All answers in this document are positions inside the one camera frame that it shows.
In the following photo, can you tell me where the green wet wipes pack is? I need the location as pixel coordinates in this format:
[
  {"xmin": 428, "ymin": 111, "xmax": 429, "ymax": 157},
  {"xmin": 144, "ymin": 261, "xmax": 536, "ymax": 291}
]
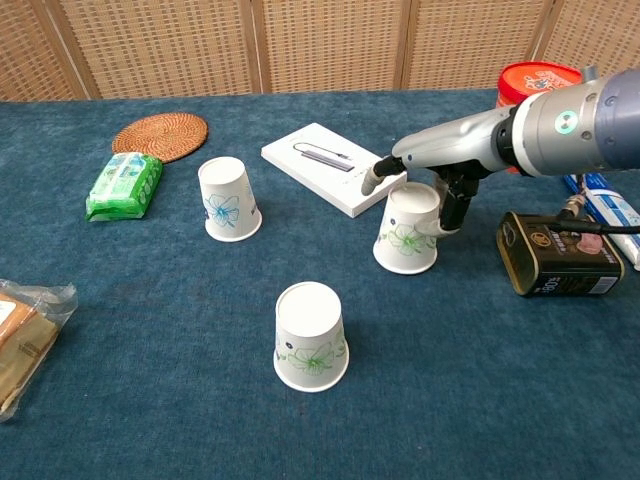
[{"xmin": 85, "ymin": 151, "xmax": 164, "ymax": 222}]

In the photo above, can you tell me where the white blue toothpaste tube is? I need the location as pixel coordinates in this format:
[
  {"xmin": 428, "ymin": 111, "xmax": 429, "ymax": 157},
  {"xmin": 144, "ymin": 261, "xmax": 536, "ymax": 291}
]
[{"xmin": 563, "ymin": 172, "xmax": 640, "ymax": 272}]

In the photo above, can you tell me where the white cup blue flower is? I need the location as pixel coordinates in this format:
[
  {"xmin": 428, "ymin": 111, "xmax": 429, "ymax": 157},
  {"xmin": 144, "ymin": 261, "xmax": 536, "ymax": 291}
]
[{"xmin": 197, "ymin": 156, "xmax": 263, "ymax": 243}]

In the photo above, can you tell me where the white USB hub box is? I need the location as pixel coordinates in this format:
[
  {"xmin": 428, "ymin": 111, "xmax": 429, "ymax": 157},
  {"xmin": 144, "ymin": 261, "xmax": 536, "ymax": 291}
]
[{"xmin": 260, "ymin": 122, "xmax": 409, "ymax": 219}]

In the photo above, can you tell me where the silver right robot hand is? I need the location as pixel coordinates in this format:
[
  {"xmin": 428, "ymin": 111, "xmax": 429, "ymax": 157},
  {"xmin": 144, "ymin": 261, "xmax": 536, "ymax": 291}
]
[{"xmin": 360, "ymin": 106, "xmax": 522, "ymax": 237}]

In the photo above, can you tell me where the round woven rattan coaster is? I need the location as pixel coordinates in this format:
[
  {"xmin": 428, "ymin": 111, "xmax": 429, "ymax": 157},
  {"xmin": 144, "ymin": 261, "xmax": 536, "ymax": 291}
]
[{"xmin": 111, "ymin": 112, "xmax": 209, "ymax": 164}]

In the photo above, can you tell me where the black luncheon meat can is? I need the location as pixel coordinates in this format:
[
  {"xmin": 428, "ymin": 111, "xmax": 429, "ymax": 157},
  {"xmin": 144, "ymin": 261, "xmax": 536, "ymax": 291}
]
[{"xmin": 496, "ymin": 210, "xmax": 626, "ymax": 298}]

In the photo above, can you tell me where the woven bamboo folding screen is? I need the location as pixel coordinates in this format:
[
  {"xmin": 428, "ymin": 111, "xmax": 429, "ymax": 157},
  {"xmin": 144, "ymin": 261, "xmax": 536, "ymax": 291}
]
[{"xmin": 0, "ymin": 0, "xmax": 640, "ymax": 104}]

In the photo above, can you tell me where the bread in clear bag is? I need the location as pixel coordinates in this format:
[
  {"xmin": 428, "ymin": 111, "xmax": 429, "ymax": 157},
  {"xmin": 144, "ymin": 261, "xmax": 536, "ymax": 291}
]
[{"xmin": 0, "ymin": 278, "xmax": 79, "ymax": 424}]

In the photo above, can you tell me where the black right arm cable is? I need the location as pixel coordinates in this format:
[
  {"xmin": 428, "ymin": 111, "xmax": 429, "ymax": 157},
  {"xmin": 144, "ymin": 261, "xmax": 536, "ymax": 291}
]
[{"xmin": 558, "ymin": 195, "xmax": 640, "ymax": 236}]

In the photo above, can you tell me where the red instant noodle tub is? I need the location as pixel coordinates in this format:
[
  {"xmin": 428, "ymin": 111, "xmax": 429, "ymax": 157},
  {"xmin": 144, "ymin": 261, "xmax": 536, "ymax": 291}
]
[{"xmin": 496, "ymin": 62, "xmax": 585, "ymax": 110}]

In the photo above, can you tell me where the white cup green flower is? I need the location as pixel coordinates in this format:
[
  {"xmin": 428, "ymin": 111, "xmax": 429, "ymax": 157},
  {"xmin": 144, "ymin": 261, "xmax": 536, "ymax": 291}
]
[
  {"xmin": 372, "ymin": 181, "xmax": 443, "ymax": 275},
  {"xmin": 273, "ymin": 281, "xmax": 350, "ymax": 393}
]

